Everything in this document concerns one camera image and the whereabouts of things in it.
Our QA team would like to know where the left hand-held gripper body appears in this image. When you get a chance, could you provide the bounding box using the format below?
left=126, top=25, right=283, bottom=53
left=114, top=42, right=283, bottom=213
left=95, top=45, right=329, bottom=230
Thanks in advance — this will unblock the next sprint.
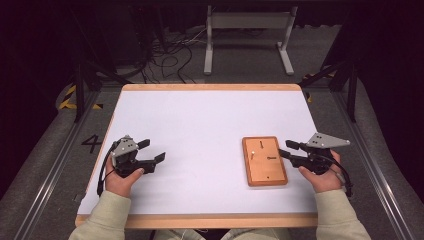
left=110, top=134, right=158, bottom=178

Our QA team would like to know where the tangle of black floor cables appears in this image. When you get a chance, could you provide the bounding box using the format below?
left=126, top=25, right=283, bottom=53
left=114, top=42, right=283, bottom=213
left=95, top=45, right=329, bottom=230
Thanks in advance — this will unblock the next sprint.
left=143, top=28, right=208, bottom=84

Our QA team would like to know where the wooden picture frame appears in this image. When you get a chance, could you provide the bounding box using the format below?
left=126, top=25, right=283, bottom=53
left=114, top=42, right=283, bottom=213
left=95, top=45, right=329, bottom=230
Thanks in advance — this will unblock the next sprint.
left=241, top=135, right=289, bottom=187

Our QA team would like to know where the person's right hand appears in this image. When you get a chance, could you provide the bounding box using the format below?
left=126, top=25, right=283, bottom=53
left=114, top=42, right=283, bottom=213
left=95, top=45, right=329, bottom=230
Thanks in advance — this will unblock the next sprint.
left=298, top=149, right=346, bottom=194

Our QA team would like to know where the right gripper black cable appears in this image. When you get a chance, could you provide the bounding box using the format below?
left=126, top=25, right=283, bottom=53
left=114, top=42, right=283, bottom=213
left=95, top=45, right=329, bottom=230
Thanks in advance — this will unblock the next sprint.
left=319, top=154, right=354, bottom=198

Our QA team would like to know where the grey metal floor rail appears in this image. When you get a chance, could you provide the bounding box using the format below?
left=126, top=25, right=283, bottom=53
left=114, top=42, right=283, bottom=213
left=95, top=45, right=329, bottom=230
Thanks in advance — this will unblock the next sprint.
left=333, top=91, right=414, bottom=240
left=13, top=89, right=101, bottom=240

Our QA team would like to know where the person's right leg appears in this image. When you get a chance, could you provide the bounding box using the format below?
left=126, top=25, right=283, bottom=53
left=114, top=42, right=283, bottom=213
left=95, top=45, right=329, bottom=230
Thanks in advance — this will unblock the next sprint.
left=221, top=228, right=294, bottom=240

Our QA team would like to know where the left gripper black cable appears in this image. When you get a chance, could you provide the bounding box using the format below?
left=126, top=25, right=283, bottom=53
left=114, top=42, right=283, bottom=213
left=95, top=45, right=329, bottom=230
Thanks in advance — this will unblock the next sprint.
left=96, top=141, right=119, bottom=197

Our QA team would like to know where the black metal stand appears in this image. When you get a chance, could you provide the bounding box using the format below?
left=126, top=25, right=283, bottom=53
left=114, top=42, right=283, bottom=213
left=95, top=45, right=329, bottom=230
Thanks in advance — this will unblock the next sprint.
left=298, top=59, right=359, bottom=123
left=71, top=6, right=131, bottom=123

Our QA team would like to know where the person's left hand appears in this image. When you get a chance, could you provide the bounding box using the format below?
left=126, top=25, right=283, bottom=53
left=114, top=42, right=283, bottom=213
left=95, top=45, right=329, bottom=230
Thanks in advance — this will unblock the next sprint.
left=104, top=159, right=145, bottom=198

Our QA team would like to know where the person's left leg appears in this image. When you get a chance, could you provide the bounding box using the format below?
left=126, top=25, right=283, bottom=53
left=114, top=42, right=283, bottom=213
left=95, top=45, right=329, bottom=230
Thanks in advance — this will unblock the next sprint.
left=153, top=228, right=206, bottom=240

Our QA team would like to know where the white metal table stand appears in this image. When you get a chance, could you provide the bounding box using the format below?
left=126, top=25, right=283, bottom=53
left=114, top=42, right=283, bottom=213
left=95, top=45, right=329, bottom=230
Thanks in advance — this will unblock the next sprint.
left=203, top=4, right=299, bottom=76

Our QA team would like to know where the yellow black floor tape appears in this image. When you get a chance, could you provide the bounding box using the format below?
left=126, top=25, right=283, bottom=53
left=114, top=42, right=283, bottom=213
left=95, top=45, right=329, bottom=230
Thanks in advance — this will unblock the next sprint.
left=301, top=71, right=336, bottom=104
left=59, top=84, right=104, bottom=111

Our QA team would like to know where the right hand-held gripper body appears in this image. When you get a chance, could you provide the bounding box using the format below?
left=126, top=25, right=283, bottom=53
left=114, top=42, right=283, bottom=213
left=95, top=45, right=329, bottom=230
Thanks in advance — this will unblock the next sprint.
left=289, top=132, right=351, bottom=176

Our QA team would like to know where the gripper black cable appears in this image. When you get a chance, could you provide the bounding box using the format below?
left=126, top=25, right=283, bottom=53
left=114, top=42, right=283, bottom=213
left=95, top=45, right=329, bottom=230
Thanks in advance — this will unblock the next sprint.
left=96, top=141, right=119, bottom=197
left=319, top=154, right=354, bottom=198

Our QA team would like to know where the person's leg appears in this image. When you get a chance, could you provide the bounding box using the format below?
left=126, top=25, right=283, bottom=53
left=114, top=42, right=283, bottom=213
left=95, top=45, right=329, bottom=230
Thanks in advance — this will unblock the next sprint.
left=153, top=228, right=206, bottom=240
left=221, top=228, right=294, bottom=240

